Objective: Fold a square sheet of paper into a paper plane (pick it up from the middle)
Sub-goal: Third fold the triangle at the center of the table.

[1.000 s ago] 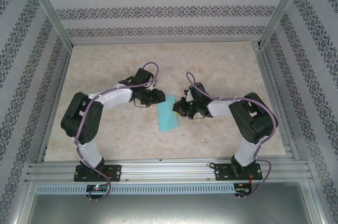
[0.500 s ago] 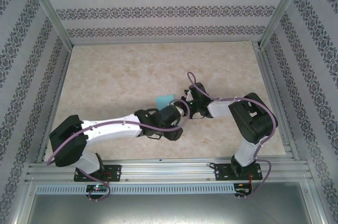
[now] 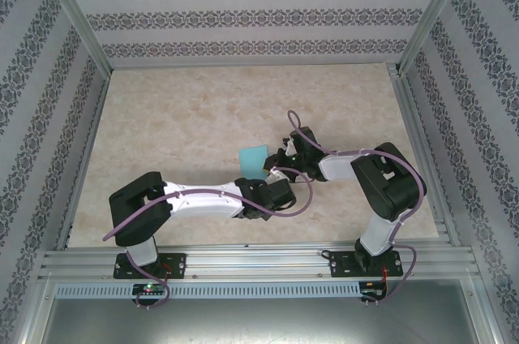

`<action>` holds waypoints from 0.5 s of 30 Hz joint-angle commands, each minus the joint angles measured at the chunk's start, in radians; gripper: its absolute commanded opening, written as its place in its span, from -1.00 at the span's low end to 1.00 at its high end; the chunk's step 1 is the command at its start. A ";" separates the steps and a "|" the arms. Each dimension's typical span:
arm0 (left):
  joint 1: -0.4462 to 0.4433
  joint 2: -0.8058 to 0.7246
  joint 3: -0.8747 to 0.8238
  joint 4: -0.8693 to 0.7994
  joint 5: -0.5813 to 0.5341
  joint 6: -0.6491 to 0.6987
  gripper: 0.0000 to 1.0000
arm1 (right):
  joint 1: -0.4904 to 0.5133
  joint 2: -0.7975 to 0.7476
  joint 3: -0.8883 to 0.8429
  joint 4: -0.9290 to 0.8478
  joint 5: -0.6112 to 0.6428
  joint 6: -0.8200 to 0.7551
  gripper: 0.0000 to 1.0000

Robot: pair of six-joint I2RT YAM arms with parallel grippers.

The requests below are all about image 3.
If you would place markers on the light blue cloth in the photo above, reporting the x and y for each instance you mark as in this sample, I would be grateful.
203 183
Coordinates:
253 161

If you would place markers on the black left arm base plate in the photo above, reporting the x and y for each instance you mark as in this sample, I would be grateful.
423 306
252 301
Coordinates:
178 265

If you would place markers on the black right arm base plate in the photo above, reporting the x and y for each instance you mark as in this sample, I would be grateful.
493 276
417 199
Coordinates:
338 265

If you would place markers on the grey metal sheet panel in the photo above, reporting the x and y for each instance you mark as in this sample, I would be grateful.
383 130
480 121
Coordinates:
259 321

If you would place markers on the aluminium table side rail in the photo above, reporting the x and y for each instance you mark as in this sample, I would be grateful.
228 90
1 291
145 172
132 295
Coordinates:
83 157
421 149

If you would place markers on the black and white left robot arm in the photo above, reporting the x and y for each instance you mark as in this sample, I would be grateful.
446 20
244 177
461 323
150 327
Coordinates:
134 214

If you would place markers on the aluminium frame post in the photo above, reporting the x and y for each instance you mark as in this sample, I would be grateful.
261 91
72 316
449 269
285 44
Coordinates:
73 11
434 11

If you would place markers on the aluminium mounting rail beam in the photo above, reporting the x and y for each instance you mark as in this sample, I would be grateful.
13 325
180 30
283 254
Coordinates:
251 263

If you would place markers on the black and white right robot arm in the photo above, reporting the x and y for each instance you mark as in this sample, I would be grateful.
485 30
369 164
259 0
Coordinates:
389 190

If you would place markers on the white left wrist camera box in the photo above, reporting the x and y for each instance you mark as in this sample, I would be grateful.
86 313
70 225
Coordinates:
275 175

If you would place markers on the aluminium frame leg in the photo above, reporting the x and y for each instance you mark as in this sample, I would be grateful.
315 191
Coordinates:
482 311
34 311

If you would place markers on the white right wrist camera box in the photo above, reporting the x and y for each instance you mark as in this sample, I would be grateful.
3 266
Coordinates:
288 148

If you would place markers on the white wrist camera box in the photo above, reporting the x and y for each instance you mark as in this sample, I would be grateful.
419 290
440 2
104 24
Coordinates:
275 175
288 148

